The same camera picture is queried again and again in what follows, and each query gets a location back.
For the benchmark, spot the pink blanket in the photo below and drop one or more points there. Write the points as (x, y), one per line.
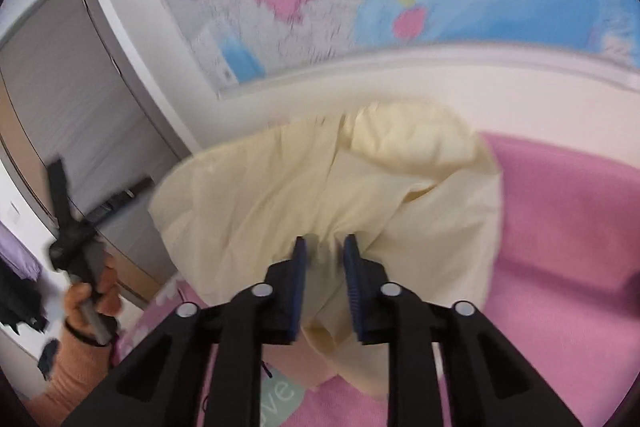
(550, 257)

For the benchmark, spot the person's left hand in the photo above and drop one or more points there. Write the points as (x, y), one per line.
(107, 302)

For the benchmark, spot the person's left forearm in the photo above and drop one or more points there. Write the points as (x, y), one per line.
(75, 377)

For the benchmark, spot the large cream cloth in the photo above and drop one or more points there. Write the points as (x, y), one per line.
(260, 197)

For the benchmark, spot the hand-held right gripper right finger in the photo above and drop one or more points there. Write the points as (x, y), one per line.
(356, 297)

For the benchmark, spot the purple clothing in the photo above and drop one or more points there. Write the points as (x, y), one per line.
(15, 252)

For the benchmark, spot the grey door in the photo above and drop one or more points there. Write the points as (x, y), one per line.
(75, 82)

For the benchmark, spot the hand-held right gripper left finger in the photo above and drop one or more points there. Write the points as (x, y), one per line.
(295, 297)

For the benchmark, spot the black clothing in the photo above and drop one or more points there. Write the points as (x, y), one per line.
(20, 302)

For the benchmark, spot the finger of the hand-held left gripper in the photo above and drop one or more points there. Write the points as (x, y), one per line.
(107, 214)
(130, 193)

